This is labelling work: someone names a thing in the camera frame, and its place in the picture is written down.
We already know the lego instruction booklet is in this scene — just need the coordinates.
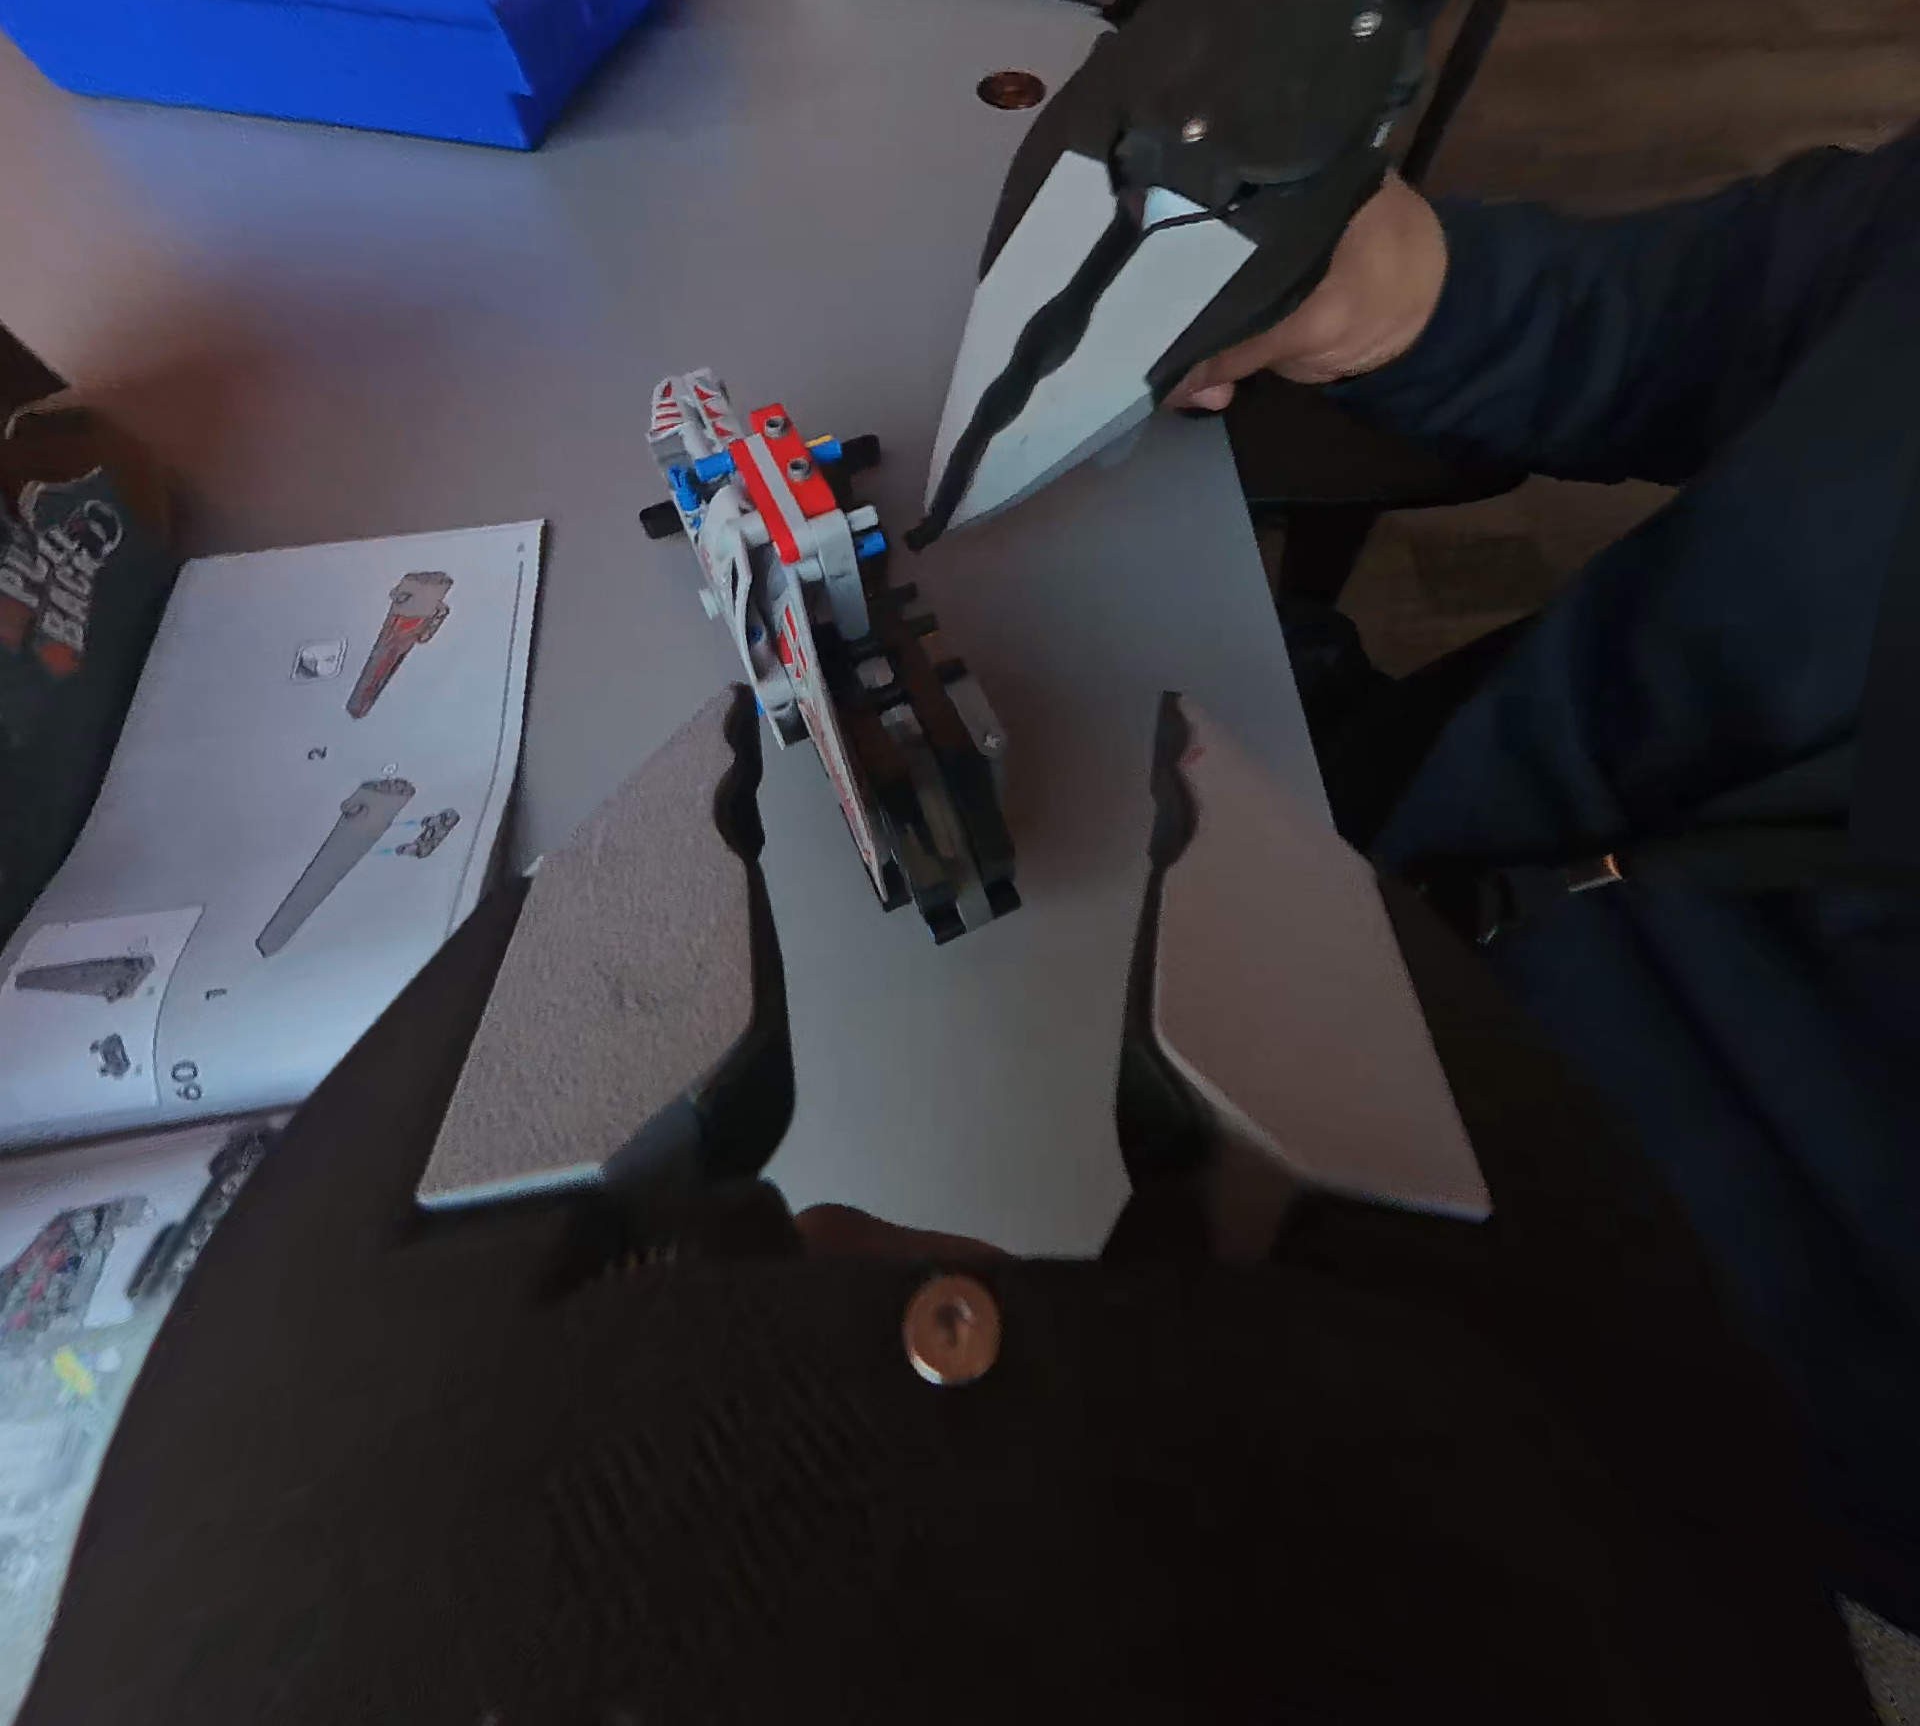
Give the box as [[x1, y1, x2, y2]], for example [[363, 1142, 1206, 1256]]
[[0, 515, 548, 1726]]

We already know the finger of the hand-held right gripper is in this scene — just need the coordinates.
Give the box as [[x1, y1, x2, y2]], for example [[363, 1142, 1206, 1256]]
[[927, 185, 1258, 543], [917, 149, 1127, 551]]

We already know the person's right hand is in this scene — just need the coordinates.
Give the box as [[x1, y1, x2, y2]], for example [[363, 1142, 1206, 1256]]
[[1165, 170, 1453, 415]]

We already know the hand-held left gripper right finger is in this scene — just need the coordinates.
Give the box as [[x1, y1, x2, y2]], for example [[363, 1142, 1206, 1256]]
[[1113, 688, 1493, 1220]]

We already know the person's dark clothing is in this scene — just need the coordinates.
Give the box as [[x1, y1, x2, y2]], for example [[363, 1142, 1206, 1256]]
[[1349, 406, 1920, 1623]]

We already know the dark lego set box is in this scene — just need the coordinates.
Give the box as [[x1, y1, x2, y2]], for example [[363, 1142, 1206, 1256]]
[[0, 324, 182, 917]]

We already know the person's right forearm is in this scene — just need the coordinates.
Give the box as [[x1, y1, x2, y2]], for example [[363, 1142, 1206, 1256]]
[[1319, 128, 1920, 490]]

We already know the lego truck model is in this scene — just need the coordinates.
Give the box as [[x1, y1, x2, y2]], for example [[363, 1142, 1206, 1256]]
[[636, 369, 1026, 948]]

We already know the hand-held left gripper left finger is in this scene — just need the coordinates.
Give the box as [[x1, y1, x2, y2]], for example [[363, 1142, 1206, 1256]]
[[415, 684, 798, 1202]]

